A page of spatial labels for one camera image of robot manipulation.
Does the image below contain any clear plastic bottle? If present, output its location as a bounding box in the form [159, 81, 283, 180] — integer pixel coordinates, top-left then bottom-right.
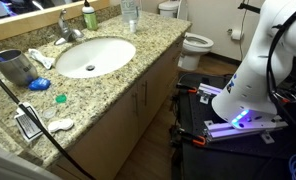
[120, 0, 139, 23]

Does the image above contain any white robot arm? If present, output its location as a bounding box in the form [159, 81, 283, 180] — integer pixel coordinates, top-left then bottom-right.
[212, 0, 296, 130]

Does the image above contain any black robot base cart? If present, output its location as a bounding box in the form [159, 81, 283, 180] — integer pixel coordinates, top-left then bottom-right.
[175, 72, 296, 180]

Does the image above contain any white oval sink basin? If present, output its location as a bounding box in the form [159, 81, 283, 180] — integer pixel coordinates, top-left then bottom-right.
[55, 38, 136, 78]

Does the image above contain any small white cap bottle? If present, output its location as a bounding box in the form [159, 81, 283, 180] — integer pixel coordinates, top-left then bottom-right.
[129, 20, 137, 33]

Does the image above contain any green soap bottle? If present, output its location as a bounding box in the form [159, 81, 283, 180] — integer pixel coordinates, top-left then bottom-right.
[82, 0, 98, 30]

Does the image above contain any orange black clamp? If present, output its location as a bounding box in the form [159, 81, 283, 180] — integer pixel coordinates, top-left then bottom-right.
[174, 128, 206, 147]
[175, 83, 198, 94]

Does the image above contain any orange black clamp front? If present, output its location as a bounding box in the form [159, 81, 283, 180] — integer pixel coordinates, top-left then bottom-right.
[174, 128, 206, 147]

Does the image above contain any white toilet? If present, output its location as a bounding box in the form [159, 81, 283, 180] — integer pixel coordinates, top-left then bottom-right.
[158, 0, 214, 71]

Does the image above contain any wooden vanity cabinet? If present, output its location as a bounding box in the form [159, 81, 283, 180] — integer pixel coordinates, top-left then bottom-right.
[60, 37, 183, 180]

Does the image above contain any green contact lens cap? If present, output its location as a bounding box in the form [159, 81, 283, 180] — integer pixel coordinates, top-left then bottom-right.
[55, 94, 67, 103]

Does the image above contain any white contact lens case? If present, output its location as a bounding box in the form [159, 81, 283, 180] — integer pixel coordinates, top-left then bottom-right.
[48, 118, 74, 133]

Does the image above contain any chrome faucet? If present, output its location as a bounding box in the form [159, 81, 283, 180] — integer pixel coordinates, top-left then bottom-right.
[54, 9, 84, 46]

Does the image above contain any clear round lid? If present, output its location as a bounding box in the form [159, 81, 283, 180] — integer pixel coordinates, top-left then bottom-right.
[43, 108, 56, 119]

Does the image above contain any toilet paper roll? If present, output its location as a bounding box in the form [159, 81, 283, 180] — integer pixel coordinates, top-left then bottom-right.
[231, 29, 243, 41]

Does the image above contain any crumpled white tube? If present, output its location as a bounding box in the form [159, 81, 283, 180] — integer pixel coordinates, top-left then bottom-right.
[28, 49, 55, 70]

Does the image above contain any grey metal cup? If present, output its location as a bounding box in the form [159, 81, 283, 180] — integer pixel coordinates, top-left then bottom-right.
[0, 49, 38, 86]

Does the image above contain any wood framed mirror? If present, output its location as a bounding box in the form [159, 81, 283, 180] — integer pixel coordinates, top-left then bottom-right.
[0, 0, 111, 45]

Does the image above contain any aluminium mounting rail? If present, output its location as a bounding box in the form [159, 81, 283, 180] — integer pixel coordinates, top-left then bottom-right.
[203, 117, 288, 144]

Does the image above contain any black cable with tag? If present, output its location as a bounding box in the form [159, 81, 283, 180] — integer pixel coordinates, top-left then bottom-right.
[0, 65, 96, 180]

